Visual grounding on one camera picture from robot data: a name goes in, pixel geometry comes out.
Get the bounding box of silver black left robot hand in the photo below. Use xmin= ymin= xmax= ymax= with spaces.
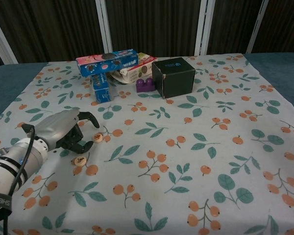
xmin=35 ymin=109 xmax=100 ymax=155

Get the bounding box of black-marked wooden chess piece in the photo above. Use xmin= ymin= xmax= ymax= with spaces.
xmin=73 ymin=156 xmax=86 ymax=167

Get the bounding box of small blue Oreo box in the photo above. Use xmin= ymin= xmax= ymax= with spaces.
xmin=90 ymin=73 xmax=113 ymax=102

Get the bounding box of teal table cover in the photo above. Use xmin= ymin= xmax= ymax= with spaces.
xmin=0 ymin=51 xmax=294 ymax=125

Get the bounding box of long blue Oreo box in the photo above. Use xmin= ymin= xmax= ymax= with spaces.
xmin=75 ymin=48 xmax=140 ymax=78

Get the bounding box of white pink cookie box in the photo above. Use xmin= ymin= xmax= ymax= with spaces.
xmin=109 ymin=51 xmax=159 ymax=85

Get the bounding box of purple toy building block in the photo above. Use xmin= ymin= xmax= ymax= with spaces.
xmin=135 ymin=77 xmax=156 ymax=93

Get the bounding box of floral print tablecloth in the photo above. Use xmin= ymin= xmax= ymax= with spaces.
xmin=0 ymin=53 xmax=294 ymax=235

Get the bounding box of black cube cardboard box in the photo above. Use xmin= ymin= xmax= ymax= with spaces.
xmin=151 ymin=57 xmax=196 ymax=99

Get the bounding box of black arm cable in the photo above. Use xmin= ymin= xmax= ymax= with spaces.
xmin=1 ymin=123 xmax=37 ymax=235

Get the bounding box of black velcro cable strap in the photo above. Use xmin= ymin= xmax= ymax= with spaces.
xmin=0 ymin=194 xmax=13 ymax=212

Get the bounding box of white partition frame post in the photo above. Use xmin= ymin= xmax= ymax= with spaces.
xmin=194 ymin=0 xmax=216 ymax=56
xmin=245 ymin=0 xmax=270 ymax=54
xmin=95 ymin=0 xmax=113 ymax=53
xmin=0 ymin=13 xmax=18 ymax=65

